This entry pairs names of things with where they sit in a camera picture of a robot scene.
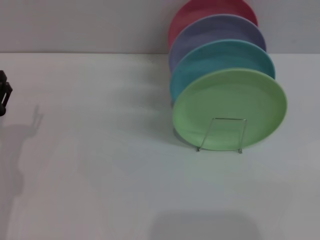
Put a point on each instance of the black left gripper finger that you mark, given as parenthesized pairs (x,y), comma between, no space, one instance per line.
(2,75)
(7,87)

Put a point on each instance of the green plate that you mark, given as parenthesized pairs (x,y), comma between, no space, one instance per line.
(230,100)

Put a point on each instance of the red plate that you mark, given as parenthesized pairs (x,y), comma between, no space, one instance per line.
(200,10)

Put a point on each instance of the cyan plate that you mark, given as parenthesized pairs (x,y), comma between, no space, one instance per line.
(212,55)

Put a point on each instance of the purple plate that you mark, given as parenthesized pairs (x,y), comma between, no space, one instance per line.
(212,27)

